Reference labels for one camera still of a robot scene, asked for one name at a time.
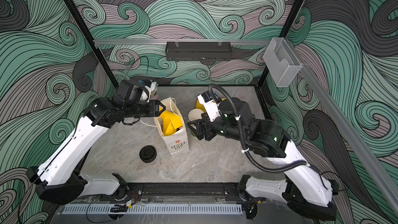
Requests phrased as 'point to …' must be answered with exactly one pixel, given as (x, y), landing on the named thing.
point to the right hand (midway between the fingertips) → (193, 121)
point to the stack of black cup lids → (147, 154)
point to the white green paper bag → (178, 143)
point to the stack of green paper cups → (194, 114)
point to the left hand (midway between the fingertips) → (162, 105)
